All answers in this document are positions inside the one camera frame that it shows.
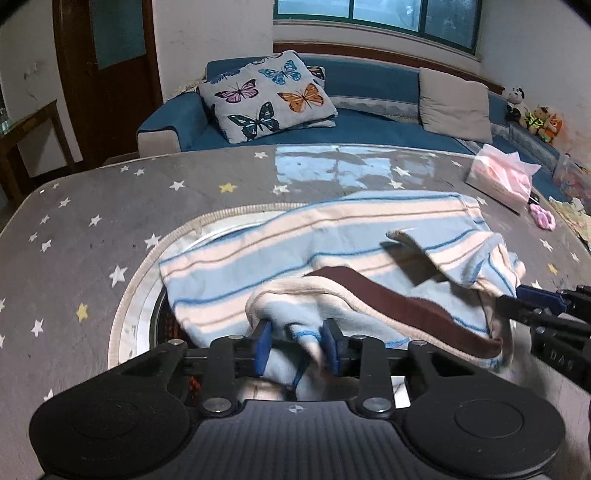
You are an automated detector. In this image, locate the blue white striped sweater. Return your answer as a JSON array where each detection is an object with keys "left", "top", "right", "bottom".
[{"left": 159, "top": 191, "right": 526, "bottom": 401}]

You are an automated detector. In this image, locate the pink hair scrunchie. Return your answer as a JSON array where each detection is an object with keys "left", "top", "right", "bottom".
[{"left": 528, "top": 203, "right": 556, "bottom": 231}]

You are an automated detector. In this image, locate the clear bag of small items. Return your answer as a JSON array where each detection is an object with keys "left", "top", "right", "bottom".
[{"left": 552, "top": 153, "right": 591, "bottom": 212}]

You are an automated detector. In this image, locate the pink tissue pack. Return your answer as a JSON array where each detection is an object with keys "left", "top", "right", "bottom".
[{"left": 466, "top": 144, "right": 541, "bottom": 214}]

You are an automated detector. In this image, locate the orange yellow plush toy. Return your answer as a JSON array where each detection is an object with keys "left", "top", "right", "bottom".
[{"left": 520, "top": 106, "right": 563, "bottom": 145}]

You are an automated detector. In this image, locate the panda plush toy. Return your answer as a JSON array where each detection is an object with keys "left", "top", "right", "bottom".
[{"left": 503, "top": 86, "right": 528, "bottom": 123}]

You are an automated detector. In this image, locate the grey star-patterned table cover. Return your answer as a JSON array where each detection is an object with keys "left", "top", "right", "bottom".
[{"left": 0, "top": 143, "right": 591, "bottom": 480}]

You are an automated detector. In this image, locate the beige square cushion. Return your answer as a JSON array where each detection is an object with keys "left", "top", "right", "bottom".
[{"left": 419, "top": 68, "right": 492, "bottom": 143}]

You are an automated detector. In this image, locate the blue fabric sofa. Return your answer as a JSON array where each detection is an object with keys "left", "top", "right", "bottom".
[{"left": 137, "top": 55, "right": 567, "bottom": 201}]

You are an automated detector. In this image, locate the butterfly print pillow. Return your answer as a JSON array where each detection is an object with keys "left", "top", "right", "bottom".
[{"left": 197, "top": 50, "right": 338, "bottom": 144}]

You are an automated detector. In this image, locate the dark wooden side table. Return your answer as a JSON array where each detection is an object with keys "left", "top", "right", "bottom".
[{"left": 1, "top": 100, "right": 76, "bottom": 209}]

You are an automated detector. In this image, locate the green framed window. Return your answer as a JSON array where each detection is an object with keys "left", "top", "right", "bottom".
[{"left": 273, "top": 0, "right": 482, "bottom": 53}]

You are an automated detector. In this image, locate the dark wooden door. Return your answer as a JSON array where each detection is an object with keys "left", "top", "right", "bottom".
[{"left": 52, "top": 0, "right": 163, "bottom": 168}]

